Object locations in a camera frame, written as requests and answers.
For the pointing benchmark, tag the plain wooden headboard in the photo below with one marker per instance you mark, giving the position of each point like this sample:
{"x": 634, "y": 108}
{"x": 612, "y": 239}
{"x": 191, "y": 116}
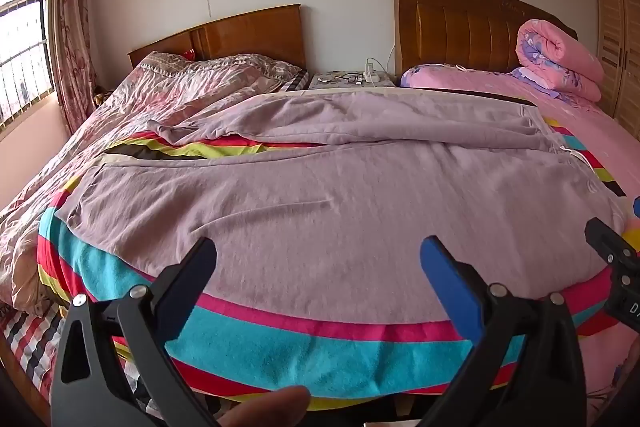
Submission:
{"x": 240, "y": 34}

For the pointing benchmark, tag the rolled pink quilt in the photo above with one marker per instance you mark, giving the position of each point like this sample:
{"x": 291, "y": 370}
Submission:
{"x": 565, "y": 57}

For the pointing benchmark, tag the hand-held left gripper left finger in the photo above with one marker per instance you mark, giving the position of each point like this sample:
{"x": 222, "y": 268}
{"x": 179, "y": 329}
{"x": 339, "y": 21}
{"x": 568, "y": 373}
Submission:
{"x": 200, "y": 257}

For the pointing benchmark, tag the pink floral curtain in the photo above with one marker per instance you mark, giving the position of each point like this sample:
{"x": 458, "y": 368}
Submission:
{"x": 70, "y": 22}

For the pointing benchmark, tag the white power strip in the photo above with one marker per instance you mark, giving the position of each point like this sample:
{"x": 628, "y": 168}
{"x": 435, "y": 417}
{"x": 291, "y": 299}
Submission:
{"x": 371, "y": 74}

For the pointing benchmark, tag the small red ornament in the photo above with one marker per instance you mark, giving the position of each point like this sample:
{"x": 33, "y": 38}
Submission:
{"x": 189, "y": 53}

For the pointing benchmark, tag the brown fuzzy object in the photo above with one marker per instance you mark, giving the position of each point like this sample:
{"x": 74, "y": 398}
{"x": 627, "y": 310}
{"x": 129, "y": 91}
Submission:
{"x": 100, "y": 98}

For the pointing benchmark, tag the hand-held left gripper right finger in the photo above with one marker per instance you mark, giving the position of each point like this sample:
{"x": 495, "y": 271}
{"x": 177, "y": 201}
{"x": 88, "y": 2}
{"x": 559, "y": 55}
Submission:
{"x": 440, "y": 262}

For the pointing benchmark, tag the nightstand with floral cover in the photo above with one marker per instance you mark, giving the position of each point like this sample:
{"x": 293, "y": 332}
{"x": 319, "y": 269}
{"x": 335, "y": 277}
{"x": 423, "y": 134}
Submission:
{"x": 340, "y": 83}

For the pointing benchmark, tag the grey red striped bed sheet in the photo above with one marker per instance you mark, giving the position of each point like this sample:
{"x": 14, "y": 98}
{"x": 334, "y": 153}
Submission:
{"x": 30, "y": 342}

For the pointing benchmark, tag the barred window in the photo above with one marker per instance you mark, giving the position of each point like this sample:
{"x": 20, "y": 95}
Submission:
{"x": 25, "y": 47}

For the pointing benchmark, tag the right wooden headboard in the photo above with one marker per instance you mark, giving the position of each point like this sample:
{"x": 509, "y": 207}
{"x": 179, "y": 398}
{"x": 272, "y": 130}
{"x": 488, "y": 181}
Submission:
{"x": 460, "y": 32}

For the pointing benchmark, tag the striped colourful blanket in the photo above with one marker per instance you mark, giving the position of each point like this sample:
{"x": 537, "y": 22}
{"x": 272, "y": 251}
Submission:
{"x": 300, "y": 347}

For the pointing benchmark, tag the pink floral quilt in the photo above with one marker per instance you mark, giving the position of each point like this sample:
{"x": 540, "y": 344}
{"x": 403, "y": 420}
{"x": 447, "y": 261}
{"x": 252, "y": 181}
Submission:
{"x": 165, "y": 97}

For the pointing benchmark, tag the person's left hand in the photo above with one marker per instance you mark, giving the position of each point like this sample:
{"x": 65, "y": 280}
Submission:
{"x": 270, "y": 407}

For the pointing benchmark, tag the pink bed sheet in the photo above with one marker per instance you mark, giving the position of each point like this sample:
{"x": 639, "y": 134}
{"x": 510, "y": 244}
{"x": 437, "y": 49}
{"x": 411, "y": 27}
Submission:
{"x": 605, "y": 147}

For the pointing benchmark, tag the light wooden wardrobe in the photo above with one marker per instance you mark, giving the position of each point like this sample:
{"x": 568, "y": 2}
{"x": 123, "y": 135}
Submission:
{"x": 617, "y": 37}

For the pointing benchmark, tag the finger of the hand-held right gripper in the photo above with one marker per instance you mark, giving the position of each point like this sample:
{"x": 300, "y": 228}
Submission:
{"x": 607, "y": 239}
{"x": 637, "y": 206}

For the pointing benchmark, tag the pink purple pillow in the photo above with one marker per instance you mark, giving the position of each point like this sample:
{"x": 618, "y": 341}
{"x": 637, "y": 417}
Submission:
{"x": 430, "y": 77}

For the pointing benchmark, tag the mauve pants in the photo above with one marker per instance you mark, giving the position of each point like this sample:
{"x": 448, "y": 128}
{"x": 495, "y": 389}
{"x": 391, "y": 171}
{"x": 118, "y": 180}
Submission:
{"x": 325, "y": 187}

